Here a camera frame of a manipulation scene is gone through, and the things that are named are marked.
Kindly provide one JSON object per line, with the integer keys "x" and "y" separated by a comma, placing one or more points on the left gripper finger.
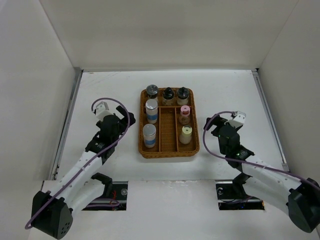
{"x": 129, "y": 119}
{"x": 121, "y": 110}

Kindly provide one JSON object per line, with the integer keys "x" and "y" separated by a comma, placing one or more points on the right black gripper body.
{"x": 216, "y": 132}

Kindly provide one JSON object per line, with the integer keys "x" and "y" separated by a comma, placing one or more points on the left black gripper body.
{"x": 123, "y": 123}

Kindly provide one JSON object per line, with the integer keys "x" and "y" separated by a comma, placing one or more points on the blue-label jar silver lid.
{"x": 151, "y": 108}

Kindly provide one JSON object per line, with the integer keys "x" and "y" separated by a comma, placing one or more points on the pink lid spice jar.
{"x": 184, "y": 115}

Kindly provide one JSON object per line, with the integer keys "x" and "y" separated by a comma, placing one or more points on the yellow lid spice jar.
{"x": 186, "y": 134}

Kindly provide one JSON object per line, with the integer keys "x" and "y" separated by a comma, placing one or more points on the shaker with round glass lid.
{"x": 152, "y": 92}

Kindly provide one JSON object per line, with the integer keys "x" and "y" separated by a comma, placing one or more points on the shaker with black knob lid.
{"x": 168, "y": 97}

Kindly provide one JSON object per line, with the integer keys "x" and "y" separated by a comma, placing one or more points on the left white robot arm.
{"x": 53, "y": 211}

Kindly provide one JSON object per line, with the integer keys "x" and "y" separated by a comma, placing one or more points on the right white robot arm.
{"x": 297, "y": 197}

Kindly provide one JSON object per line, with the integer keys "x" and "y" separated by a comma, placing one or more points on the brown wicker divided tray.
{"x": 168, "y": 129}

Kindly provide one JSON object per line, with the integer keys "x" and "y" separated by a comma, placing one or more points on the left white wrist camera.
{"x": 101, "y": 111}

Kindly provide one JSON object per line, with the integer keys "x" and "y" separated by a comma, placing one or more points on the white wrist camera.
{"x": 101, "y": 111}
{"x": 237, "y": 120}

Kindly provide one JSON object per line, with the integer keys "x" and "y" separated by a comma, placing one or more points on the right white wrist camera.
{"x": 237, "y": 120}

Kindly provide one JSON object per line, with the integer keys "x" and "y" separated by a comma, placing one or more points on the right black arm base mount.
{"x": 238, "y": 185}

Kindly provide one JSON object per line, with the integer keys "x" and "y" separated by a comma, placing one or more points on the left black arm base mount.
{"x": 108, "y": 191}

